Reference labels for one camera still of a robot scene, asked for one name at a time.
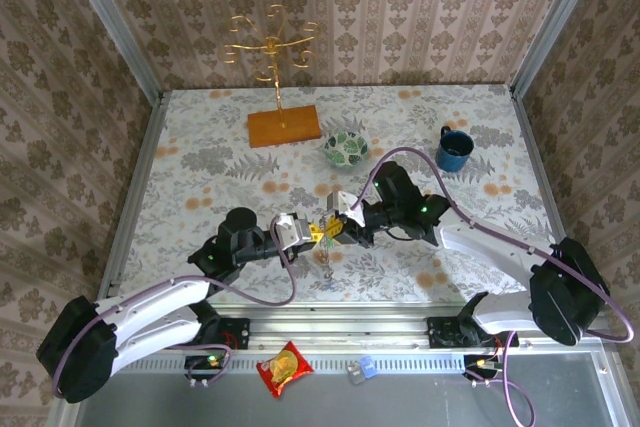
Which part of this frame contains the large metal keyring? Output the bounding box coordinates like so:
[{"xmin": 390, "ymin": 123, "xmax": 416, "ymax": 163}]
[{"xmin": 313, "ymin": 214, "xmax": 339, "ymax": 293}]

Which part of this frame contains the dark blue mug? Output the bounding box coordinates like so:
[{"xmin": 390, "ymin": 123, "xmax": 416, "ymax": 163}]
[{"xmin": 433, "ymin": 125, "xmax": 475, "ymax": 172}]

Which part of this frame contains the green leaf pattern bowl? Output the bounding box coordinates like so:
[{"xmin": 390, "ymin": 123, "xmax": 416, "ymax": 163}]
[{"xmin": 322, "ymin": 130, "xmax": 370, "ymax": 169}]

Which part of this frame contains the left small circuit board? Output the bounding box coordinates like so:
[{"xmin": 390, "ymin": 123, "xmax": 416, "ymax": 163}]
[{"xmin": 184, "ymin": 354, "xmax": 232, "ymax": 382}]

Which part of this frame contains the red snack packet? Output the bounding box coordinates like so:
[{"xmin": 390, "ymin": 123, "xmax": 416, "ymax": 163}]
[{"xmin": 255, "ymin": 340, "xmax": 315, "ymax": 399}]

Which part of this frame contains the grey metal plate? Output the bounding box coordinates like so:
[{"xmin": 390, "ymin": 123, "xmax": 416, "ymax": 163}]
[{"xmin": 47, "ymin": 351, "xmax": 629, "ymax": 427}]

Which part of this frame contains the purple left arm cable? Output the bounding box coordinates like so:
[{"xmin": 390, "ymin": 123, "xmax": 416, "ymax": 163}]
[{"xmin": 49, "ymin": 216, "xmax": 299, "ymax": 401}]

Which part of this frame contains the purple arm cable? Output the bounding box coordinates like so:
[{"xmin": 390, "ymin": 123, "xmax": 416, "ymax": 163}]
[
  {"xmin": 49, "ymin": 216, "xmax": 299, "ymax": 401},
  {"xmin": 349, "ymin": 146, "xmax": 635, "ymax": 344}
]

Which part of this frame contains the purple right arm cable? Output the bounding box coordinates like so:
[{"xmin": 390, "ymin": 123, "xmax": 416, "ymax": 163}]
[{"xmin": 349, "ymin": 146, "xmax": 635, "ymax": 344}]

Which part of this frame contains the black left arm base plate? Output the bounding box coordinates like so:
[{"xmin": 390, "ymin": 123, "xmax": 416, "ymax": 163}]
[{"xmin": 162, "ymin": 316, "xmax": 251, "ymax": 351}]

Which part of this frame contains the aluminium front rail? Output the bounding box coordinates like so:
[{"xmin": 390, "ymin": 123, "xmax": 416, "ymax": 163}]
[{"xmin": 97, "ymin": 299, "xmax": 616, "ymax": 353}]

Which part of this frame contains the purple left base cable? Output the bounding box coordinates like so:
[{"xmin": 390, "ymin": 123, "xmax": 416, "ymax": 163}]
[{"xmin": 172, "ymin": 341, "xmax": 235, "ymax": 388}]

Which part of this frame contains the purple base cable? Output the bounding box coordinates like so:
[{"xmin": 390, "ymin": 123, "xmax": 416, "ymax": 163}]
[
  {"xmin": 467, "ymin": 329, "xmax": 540, "ymax": 427},
  {"xmin": 172, "ymin": 341, "xmax": 235, "ymax": 388}
]

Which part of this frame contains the gold wire stand wooden base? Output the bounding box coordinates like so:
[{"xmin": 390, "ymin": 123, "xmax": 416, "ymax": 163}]
[{"xmin": 218, "ymin": 2, "xmax": 322, "ymax": 149}]

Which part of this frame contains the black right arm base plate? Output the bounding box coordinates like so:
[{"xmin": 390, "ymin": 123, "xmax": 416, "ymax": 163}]
[{"xmin": 427, "ymin": 316, "xmax": 520, "ymax": 349}]

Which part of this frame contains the aluminium left table rail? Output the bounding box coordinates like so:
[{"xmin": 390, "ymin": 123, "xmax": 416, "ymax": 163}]
[{"xmin": 97, "ymin": 91, "xmax": 169, "ymax": 301}]

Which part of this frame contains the aluminium table rail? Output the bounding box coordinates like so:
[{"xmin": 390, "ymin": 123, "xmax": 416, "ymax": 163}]
[
  {"xmin": 508, "ymin": 86, "xmax": 564, "ymax": 243},
  {"xmin": 97, "ymin": 91, "xmax": 169, "ymax": 301}
]

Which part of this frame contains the aluminium right table rail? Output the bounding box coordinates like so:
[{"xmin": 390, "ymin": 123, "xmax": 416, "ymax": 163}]
[{"xmin": 508, "ymin": 86, "xmax": 564, "ymax": 243}]

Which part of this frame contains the perforated grey cable duct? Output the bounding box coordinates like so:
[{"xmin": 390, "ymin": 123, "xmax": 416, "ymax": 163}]
[{"xmin": 82, "ymin": 352, "xmax": 474, "ymax": 374}]

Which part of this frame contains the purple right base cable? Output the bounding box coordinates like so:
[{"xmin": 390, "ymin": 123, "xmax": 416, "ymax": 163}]
[{"xmin": 467, "ymin": 329, "xmax": 540, "ymax": 427}]

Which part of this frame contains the aluminium right frame post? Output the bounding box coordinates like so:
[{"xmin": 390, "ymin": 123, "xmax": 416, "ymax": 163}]
[{"xmin": 508, "ymin": 0, "xmax": 609, "ymax": 98}]

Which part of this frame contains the aluminium frame post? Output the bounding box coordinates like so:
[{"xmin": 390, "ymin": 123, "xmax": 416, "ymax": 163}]
[
  {"xmin": 508, "ymin": 0, "xmax": 609, "ymax": 98},
  {"xmin": 56, "ymin": 0, "xmax": 166, "ymax": 104}
]

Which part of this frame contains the aluminium left frame post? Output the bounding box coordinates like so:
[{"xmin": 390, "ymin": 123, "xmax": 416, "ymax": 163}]
[{"xmin": 56, "ymin": 0, "xmax": 166, "ymax": 104}]

